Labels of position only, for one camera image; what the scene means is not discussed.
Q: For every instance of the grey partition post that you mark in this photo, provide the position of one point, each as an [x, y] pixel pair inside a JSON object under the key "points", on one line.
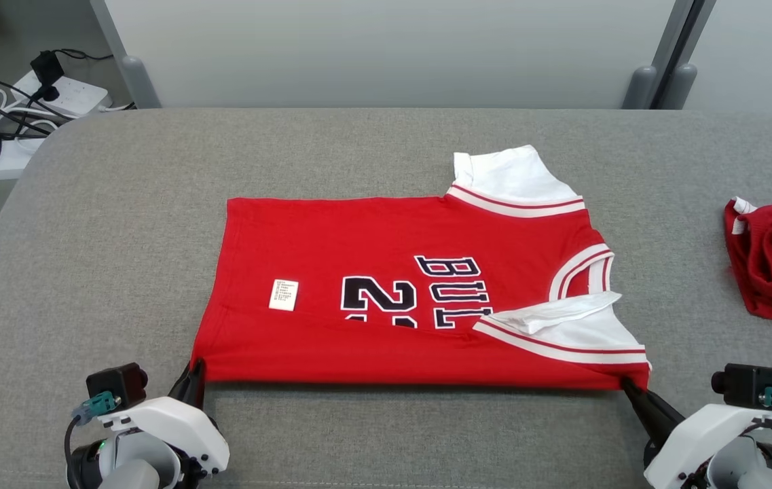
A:
{"points": [[136, 85], [676, 87], [638, 88]]}

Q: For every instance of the white extension socket box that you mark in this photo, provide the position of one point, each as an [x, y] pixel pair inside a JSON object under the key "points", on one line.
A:
{"points": [[12, 159]]}

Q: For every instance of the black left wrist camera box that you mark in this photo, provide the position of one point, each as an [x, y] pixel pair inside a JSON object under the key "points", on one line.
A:
{"points": [[114, 384]]}

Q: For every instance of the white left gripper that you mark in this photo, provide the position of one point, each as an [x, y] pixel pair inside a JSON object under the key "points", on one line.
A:
{"points": [[175, 421]]}

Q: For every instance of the black power adapter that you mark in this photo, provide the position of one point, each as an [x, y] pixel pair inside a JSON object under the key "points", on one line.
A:
{"points": [[47, 66]]}

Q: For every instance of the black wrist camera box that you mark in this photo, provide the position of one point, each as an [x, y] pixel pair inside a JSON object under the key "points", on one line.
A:
{"points": [[114, 384], [745, 386]]}

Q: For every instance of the red Bulls jersey white sleeves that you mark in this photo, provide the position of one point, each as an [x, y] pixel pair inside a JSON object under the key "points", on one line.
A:
{"points": [[358, 231]]}

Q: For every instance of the red shorts white stripe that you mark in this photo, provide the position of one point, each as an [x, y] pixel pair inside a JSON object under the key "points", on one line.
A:
{"points": [[766, 272]]}

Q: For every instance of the wide white partition panel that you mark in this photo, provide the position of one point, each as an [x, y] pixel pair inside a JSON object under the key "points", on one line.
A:
{"points": [[392, 51]]}

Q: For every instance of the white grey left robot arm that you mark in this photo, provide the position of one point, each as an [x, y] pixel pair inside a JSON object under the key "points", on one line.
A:
{"points": [[134, 472]]}

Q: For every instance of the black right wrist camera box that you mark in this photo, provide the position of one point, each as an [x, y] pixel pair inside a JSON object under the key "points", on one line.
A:
{"points": [[745, 386]]}

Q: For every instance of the white power strip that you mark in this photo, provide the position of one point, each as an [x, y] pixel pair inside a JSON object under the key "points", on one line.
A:
{"points": [[80, 95]]}

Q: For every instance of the narrow white partition panel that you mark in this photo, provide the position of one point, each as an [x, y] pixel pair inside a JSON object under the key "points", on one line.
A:
{"points": [[759, 54]]}

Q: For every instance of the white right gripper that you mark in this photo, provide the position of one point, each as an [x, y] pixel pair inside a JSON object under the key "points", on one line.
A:
{"points": [[691, 445]]}

